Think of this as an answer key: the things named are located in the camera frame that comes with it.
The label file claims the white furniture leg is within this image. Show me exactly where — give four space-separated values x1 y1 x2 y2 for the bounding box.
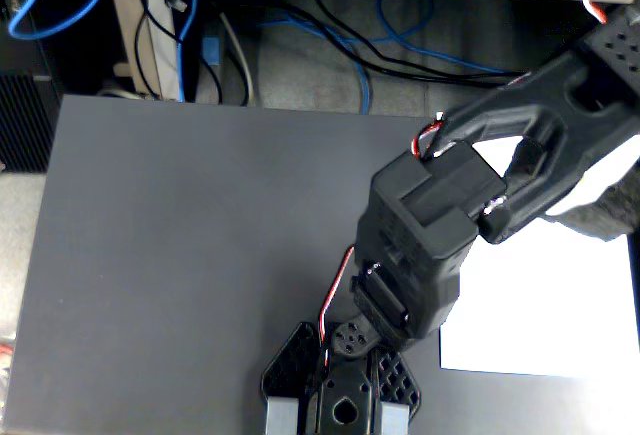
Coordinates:
110 0 184 102

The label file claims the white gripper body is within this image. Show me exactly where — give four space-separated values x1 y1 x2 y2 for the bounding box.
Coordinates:
544 134 639 219

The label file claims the servo wire at base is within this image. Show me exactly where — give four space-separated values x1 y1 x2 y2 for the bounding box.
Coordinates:
318 246 357 369

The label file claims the black lattice robot base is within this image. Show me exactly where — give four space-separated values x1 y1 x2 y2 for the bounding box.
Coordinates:
259 322 423 435

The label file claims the short looped servo wire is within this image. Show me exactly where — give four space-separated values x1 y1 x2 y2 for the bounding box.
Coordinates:
411 111 447 161

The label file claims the thin black cable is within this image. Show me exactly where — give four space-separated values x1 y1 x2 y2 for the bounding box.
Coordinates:
133 0 224 106

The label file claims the dark grey work mat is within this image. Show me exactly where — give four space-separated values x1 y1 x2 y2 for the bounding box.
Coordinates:
0 94 640 435

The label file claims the black vented computer case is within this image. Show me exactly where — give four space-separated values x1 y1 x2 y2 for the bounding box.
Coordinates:
0 0 61 174

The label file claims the small blue plastic block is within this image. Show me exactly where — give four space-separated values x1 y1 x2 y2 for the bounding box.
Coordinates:
202 36 222 67

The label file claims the grey table clamp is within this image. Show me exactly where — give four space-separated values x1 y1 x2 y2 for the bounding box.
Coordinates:
381 402 411 435
266 397 300 435

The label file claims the white cable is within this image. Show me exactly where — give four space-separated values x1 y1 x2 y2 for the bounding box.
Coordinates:
219 12 259 109

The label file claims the long blue floor cable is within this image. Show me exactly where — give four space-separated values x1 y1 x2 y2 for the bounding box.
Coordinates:
259 0 507 116

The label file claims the black foam cube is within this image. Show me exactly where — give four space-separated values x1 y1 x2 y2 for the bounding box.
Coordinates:
562 154 640 244

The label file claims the blue cable beside leg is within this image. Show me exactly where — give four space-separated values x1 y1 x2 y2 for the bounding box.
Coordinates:
176 0 200 104

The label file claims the long black floor cable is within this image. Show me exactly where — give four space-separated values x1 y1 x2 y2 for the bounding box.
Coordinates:
312 0 532 90

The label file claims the white paper sheet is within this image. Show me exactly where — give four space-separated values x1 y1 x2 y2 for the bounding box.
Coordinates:
438 134 640 382

